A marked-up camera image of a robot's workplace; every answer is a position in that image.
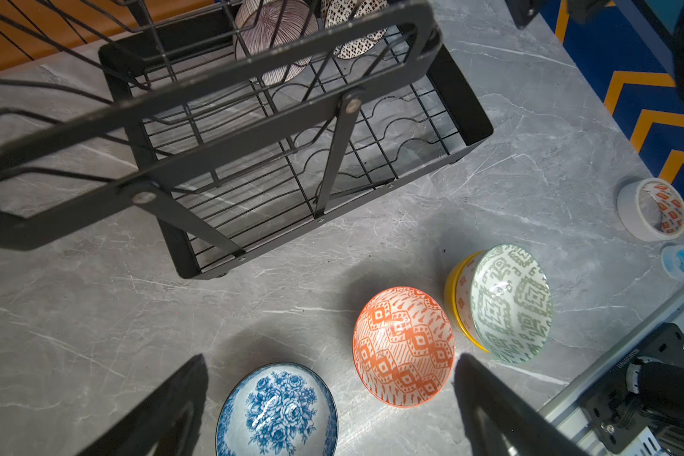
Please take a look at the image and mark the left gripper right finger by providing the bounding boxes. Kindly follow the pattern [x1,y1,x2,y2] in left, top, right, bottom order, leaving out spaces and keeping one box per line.
[453,353,585,455]

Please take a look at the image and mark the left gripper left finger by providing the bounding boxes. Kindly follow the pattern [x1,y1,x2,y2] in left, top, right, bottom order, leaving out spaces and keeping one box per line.
[80,353,209,455]

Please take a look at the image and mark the pink striped bowl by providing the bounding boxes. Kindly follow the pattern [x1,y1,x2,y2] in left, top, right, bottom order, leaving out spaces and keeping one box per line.
[233,0,318,60]

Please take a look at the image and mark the brown dotted bowl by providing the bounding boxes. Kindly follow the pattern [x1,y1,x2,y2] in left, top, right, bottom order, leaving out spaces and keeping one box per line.
[320,0,390,61]

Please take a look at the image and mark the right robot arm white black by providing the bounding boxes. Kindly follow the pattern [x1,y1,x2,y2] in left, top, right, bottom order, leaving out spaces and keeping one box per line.
[505,1,684,102]

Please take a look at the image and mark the blue floral bowl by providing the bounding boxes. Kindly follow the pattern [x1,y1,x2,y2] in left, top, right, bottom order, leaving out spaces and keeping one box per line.
[216,362,339,456]

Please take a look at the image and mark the orange patterned bowl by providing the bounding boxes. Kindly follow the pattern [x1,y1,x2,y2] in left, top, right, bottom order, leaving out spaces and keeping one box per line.
[351,286,456,409]

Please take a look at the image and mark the yellow bowl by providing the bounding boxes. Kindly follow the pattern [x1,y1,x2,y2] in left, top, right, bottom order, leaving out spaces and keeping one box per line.
[444,251,488,353]

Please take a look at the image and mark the small blue tape roll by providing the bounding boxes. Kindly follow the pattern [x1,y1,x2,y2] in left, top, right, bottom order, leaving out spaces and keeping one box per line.
[660,244,684,281]

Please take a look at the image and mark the white tape roll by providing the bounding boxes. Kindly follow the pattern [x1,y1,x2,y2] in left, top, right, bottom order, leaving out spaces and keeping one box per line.
[617,178,684,242]

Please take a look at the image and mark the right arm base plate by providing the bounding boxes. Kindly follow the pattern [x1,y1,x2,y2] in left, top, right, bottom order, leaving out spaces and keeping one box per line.
[579,323,684,453]

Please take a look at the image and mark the black wire dish rack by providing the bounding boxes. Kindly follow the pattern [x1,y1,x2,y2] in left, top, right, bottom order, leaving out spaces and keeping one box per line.
[0,1,493,279]

